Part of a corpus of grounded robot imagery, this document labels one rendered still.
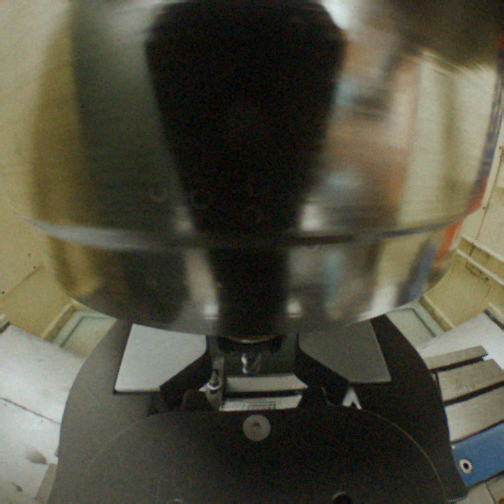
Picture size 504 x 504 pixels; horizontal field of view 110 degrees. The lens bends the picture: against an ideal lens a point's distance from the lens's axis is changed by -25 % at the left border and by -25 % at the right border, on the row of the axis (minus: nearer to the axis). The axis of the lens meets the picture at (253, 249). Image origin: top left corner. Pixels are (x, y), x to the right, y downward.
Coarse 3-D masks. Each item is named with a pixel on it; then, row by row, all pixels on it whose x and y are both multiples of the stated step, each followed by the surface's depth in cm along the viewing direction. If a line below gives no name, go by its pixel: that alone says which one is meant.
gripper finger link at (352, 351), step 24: (312, 336) 7; (336, 336) 7; (360, 336) 7; (312, 360) 7; (336, 360) 6; (360, 360) 6; (384, 360) 6; (312, 384) 7; (336, 384) 6; (360, 384) 6
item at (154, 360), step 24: (144, 336) 7; (168, 336) 7; (192, 336) 7; (144, 360) 6; (168, 360) 6; (192, 360) 6; (120, 384) 6; (144, 384) 6; (168, 384) 6; (192, 384) 7
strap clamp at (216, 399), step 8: (216, 360) 50; (224, 360) 50; (216, 368) 48; (224, 368) 49; (216, 376) 44; (224, 376) 51; (208, 384) 44; (216, 384) 43; (224, 384) 51; (208, 392) 43; (216, 392) 45; (224, 392) 51; (216, 400) 41; (224, 400) 51; (216, 408) 40
